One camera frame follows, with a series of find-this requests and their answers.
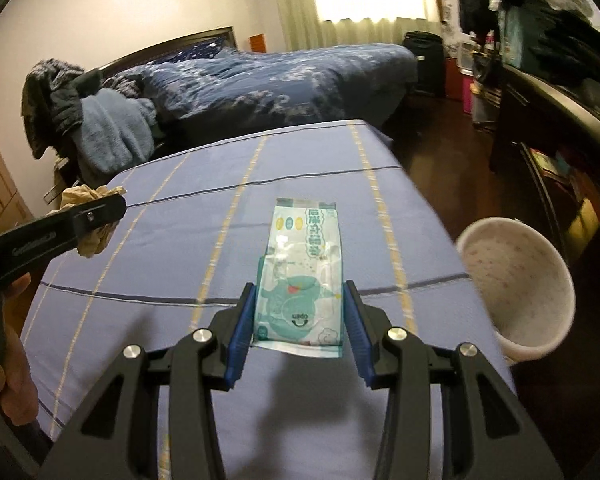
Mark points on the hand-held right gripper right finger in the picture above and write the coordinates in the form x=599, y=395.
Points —
x=358, y=332

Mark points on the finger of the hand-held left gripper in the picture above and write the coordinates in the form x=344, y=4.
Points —
x=95, y=216

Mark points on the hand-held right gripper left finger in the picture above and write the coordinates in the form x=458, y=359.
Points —
x=242, y=332

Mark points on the brown paper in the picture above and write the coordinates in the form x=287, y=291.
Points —
x=80, y=195

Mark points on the teal wet wipes packet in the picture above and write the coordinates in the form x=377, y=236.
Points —
x=300, y=260

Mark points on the white pink-dotted waste bin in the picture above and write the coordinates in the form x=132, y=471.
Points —
x=520, y=270

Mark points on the person's left hand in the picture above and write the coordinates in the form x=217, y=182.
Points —
x=16, y=360

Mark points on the light wooden wardrobe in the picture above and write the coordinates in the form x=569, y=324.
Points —
x=0, y=185

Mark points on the blue-grey striped tablecloth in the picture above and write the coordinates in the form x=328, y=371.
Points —
x=180, y=210

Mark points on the blue fleece blanket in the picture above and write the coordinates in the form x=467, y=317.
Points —
x=110, y=130

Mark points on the dark padded jacket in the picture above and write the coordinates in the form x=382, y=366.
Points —
x=55, y=90

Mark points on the dark starry pillow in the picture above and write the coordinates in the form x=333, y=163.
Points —
x=195, y=52

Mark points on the dark wooden bed headboard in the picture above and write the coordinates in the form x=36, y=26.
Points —
x=180, y=40

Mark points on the blue patterned duvet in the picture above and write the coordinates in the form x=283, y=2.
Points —
x=280, y=85

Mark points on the gold flat box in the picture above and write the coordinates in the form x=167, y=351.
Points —
x=586, y=217

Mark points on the clear storage bin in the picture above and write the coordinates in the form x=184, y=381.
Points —
x=485, y=109

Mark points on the pink plastic container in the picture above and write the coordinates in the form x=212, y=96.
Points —
x=467, y=95

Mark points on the black suitcase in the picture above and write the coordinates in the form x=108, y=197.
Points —
x=425, y=65

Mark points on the black handbag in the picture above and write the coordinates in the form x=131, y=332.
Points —
x=487, y=70

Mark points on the pale window curtain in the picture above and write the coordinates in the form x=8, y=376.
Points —
x=300, y=5

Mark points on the dark wooden cabinet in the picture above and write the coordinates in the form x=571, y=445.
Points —
x=555, y=110

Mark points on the teal printed cloth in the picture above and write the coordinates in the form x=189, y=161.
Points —
x=514, y=37

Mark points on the pile of black clothes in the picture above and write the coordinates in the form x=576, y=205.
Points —
x=570, y=40

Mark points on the orange wall panel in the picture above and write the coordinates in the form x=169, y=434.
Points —
x=256, y=44

